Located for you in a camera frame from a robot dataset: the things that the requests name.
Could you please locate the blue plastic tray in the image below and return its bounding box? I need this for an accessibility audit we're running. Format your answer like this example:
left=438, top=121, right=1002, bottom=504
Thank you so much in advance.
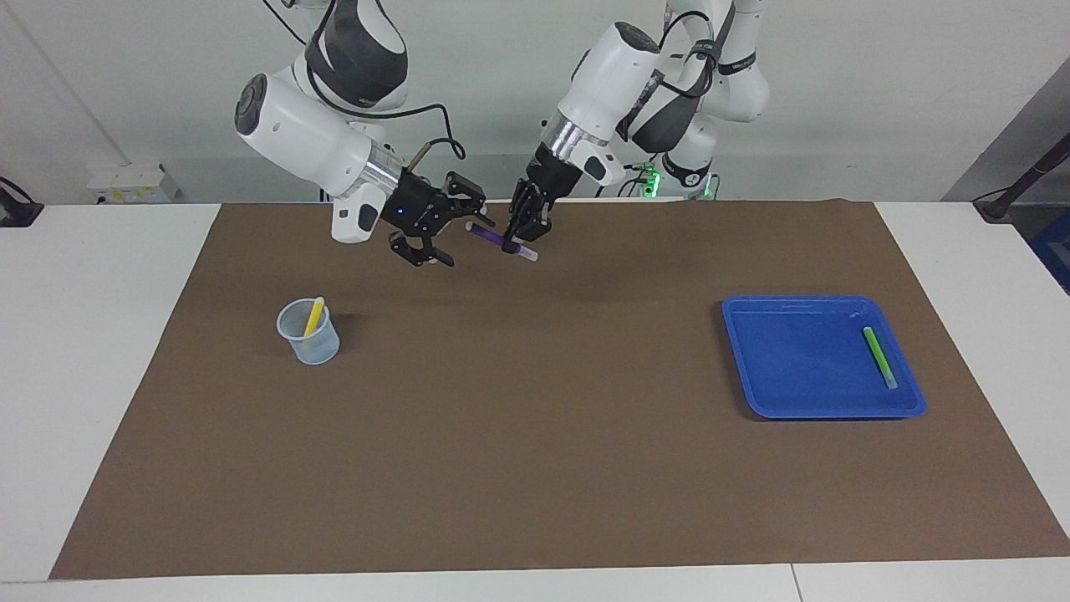
left=721, top=294, right=927, bottom=421

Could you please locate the brown table mat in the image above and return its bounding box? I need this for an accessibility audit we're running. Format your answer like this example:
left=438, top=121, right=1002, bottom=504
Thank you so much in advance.
left=48, top=199, right=1070, bottom=580

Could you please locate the blue box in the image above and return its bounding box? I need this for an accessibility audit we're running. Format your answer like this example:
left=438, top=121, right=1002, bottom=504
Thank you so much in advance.
left=1030, top=209, right=1070, bottom=295

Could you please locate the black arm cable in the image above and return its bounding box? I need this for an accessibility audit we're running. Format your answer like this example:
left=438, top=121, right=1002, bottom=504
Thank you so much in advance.
left=619, top=0, right=736, bottom=126
left=263, top=0, right=466, bottom=170

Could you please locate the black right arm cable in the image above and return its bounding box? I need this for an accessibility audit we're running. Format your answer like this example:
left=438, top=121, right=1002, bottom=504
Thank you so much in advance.
left=263, top=0, right=466, bottom=170

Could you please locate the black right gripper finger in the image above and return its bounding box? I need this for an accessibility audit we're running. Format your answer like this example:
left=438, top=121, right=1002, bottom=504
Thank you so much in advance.
left=387, top=226, right=457, bottom=269
left=443, top=171, right=497, bottom=229

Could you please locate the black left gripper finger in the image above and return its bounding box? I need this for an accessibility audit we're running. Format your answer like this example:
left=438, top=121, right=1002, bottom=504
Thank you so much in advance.
left=524, top=201, right=556, bottom=245
left=499, top=186, right=533, bottom=256

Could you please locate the white power strip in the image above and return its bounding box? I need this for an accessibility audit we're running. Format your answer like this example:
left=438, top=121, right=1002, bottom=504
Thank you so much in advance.
left=86, top=161, right=182, bottom=205

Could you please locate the black clamp base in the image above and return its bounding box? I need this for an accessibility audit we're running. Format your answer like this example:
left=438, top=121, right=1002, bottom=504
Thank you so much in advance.
left=0, top=177, right=44, bottom=228

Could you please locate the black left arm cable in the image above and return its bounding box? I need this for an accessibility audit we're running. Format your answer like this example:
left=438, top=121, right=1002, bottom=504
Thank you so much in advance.
left=619, top=0, right=736, bottom=126

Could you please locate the green pen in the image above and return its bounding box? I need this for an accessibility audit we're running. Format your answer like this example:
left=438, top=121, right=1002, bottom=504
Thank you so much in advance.
left=863, top=326, right=899, bottom=390

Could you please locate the purple pen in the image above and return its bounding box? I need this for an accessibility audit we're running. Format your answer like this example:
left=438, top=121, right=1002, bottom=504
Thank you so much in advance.
left=465, top=221, right=540, bottom=263

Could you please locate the black stand leg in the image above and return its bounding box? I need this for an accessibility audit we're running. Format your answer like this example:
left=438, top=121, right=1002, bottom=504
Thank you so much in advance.
left=972, top=134, right=1070, bottom=223

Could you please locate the translucent plastic cup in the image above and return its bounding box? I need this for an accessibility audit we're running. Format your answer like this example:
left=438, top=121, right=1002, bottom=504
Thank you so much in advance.
left=277, top=298, right=341, bottom=366

